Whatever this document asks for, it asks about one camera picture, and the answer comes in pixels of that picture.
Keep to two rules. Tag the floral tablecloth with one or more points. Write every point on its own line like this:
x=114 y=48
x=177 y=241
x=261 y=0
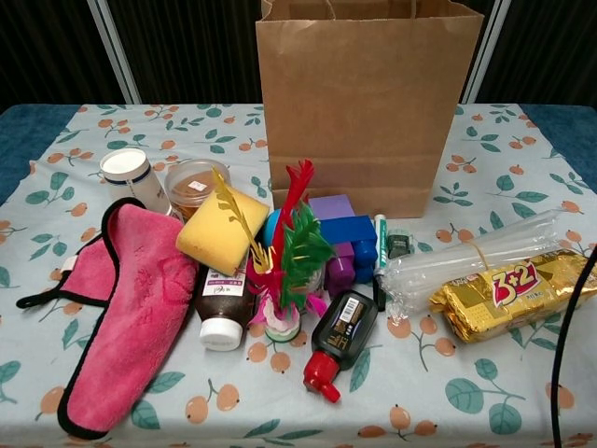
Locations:
x=466 y=396

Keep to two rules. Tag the colourful feather shuttlecock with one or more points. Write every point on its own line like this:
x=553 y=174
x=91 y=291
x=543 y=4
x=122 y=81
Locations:
x=298 y=247

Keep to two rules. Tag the pink towel black trim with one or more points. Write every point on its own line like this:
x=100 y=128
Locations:
x=135 y=303

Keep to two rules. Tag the dark purple toy brick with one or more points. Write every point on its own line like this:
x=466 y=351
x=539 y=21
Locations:
x=342 y=273

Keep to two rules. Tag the yellow sponge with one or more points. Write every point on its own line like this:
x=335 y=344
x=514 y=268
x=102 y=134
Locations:
x=219 y=233

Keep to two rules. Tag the brown paper bag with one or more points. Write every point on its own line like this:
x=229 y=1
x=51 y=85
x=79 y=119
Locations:
x=364 y=116

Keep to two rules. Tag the brown bottle white cap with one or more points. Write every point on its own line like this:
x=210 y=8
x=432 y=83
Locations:
x=221 y=308

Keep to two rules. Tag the green white marker pen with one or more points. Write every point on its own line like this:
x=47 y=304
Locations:
x=381 y=242

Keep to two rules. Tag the black bottle red cap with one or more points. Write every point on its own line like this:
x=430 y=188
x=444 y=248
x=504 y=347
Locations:
x=342 y=322

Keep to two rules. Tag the white paper cup blue stripes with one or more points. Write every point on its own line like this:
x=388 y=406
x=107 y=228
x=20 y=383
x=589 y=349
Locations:
x=135 y=184

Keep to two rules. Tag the blue toy block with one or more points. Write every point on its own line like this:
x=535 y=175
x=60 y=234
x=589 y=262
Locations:
x=345 y=228

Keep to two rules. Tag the lilac foam block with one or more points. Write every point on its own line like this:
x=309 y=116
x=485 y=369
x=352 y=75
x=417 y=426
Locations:
x=331 y=207

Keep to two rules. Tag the blue ball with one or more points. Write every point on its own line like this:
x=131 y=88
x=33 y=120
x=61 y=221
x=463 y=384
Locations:
x=270 y=231

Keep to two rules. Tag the white aluminium partition post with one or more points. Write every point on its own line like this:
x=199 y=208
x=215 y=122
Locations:
x=485 y=51
x=115 y=51

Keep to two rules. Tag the clear bag of straws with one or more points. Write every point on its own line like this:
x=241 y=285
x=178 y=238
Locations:
x=443 y=270

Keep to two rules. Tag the clear jar brown contents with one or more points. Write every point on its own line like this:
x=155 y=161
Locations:
x=191 y=186

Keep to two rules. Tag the gold biscuit pack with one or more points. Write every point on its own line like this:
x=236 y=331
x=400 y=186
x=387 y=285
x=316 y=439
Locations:
x=503 y=303

